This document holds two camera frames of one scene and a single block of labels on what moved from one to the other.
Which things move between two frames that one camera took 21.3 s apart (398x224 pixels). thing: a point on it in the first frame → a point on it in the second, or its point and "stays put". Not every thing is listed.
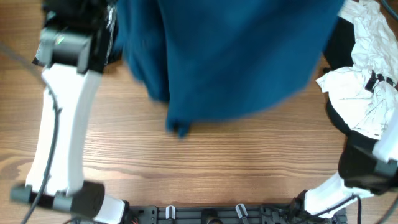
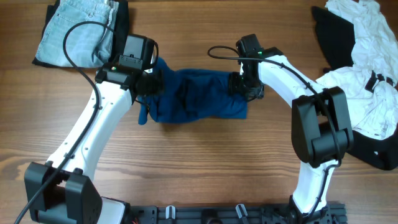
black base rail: [227, 214] stays put
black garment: [97, 18] → [120, 32]
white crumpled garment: [364, 94] stays put
